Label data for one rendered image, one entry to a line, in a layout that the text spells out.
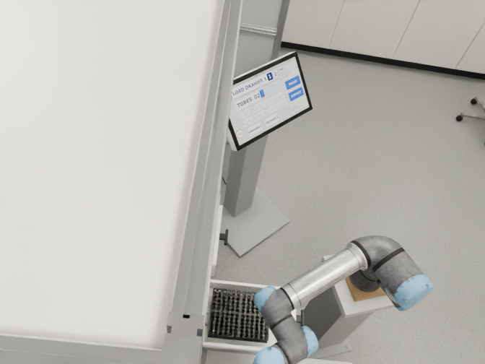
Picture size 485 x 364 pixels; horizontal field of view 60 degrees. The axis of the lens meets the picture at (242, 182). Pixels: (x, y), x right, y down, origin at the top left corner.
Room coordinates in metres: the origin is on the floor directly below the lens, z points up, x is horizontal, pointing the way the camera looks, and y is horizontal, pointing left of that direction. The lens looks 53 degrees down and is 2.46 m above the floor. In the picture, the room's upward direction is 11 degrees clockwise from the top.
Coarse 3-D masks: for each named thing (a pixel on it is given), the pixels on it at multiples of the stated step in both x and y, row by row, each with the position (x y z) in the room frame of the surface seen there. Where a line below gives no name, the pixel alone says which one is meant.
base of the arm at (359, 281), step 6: (360, 270) 0.84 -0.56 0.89; (354, 276) 0.83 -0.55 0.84; (360, 276) 0.82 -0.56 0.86; (354, 282) 0.81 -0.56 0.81; (360, 282) 0.81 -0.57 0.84; (366, 282) 0.80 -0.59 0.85; (372, 282) 0.80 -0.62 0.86; (360, 288) 0.79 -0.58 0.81; (366, 288) 0.79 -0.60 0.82; (372, 288) 0.80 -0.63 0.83
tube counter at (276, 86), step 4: (280, 80) 1.66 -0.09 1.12; (272, 84) 1.62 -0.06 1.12; (276, 84) 1.63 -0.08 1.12; (280, 84) 1.65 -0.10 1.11; (264, 88) 1.58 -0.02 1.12; (268, 88) 1.59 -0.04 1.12; (272, 88) 1.61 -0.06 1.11; (276, 88) 1.62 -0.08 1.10; (280, 88) 1.63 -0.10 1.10; (256, 92) 1.54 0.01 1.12; (260, 92) 1.55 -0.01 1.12; (264, 92) 1.57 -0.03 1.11; (268, 92) 1.58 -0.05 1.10; (272, 92) 1.59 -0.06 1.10; (256, 96) 1.53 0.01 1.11; (260, 96) 1.54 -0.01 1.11; (264, 96) 1.55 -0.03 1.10; (256, 100) 1.52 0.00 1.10
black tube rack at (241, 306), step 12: (216, 288) 0.64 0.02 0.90; (216, 300) 0.59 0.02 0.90; (228, 300) 0.60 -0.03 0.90; (240, 300) 0.61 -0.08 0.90; (252, 300) 0.63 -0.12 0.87; (216, 312) 0.55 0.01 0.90; (228, 312) 0.55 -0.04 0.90; (240, 312) 0.56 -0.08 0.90; (252, 312) 0.58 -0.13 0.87; (216, 324) 0.51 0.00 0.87; (228, 324) 0.51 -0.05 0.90; (240, 324) 0.52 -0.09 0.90; (252, 324) 0.53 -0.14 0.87; (216, 336) 0.47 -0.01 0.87; (228, 336) 0.47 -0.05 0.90; (240, 336) 0.48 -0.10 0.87; (252, 336) 0.49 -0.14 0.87
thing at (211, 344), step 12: (228, 288) 0.67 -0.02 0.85; (240, 288) 0.67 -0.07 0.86; (252, 288) 0.68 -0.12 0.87; (276, 288) 0.69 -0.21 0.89; (204, 336) 0.47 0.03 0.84; (204, 348) 0.42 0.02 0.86; (216, 348) 0.42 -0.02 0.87; (228, 348) 0.43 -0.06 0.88; (240, 348) 0.43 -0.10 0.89; (252, 348) 0.44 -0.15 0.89
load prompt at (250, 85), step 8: (272, 72) 1.66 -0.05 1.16; (248, 80) 1.55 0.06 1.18; (256, 80) 1.58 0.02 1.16; (264, 80) 1.61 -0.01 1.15; (272, 80) 1.63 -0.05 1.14; (232, 88) 1.48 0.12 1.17; (240, 88) 1.51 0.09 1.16; (248, 88) 1.53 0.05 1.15; (256, 88) 1.55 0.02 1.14; (232, 96) 1.46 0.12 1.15; (240, 96) 1.48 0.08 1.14
